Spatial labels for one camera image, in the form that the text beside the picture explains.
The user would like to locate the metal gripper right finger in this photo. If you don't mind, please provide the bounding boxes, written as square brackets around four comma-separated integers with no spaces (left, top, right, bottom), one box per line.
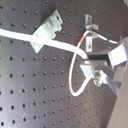
[88,37,128,67]

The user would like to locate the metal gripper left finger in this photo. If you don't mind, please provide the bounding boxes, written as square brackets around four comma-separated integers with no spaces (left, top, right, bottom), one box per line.
[80,63,126,96]

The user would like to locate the large metal cable clip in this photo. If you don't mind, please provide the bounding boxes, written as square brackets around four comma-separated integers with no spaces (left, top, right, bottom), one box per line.
[31,9,64,54]

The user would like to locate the small metal cable clip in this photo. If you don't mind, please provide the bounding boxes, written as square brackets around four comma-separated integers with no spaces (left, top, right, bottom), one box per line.
[85,14,98,52]

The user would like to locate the thick white cable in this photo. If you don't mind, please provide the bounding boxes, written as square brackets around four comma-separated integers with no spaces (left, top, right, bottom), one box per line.
[0,28,93,98]

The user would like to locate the thin white sensor wire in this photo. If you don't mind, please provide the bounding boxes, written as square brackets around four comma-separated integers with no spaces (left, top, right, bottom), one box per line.
[78,30,120,52]

